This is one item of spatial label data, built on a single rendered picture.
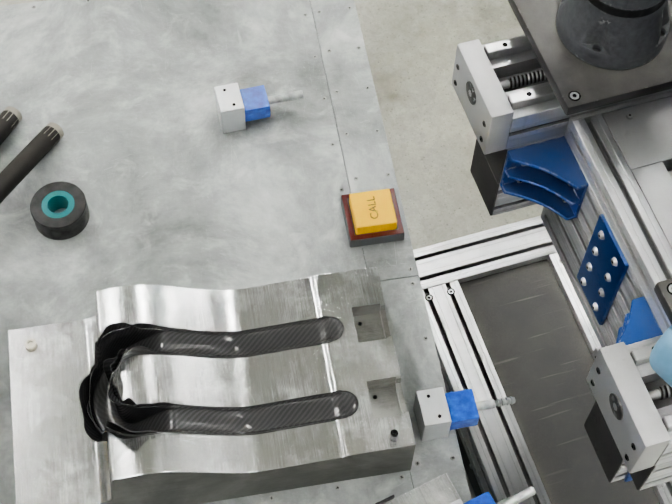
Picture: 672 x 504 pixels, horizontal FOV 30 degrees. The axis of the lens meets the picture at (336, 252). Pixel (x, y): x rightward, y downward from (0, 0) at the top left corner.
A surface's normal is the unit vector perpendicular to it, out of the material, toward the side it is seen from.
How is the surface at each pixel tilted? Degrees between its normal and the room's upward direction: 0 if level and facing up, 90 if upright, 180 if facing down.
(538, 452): 0
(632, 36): 72
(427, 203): 0
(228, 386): 20
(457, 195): 0
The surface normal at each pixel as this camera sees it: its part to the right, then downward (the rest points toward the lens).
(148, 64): 0.01, -0.50
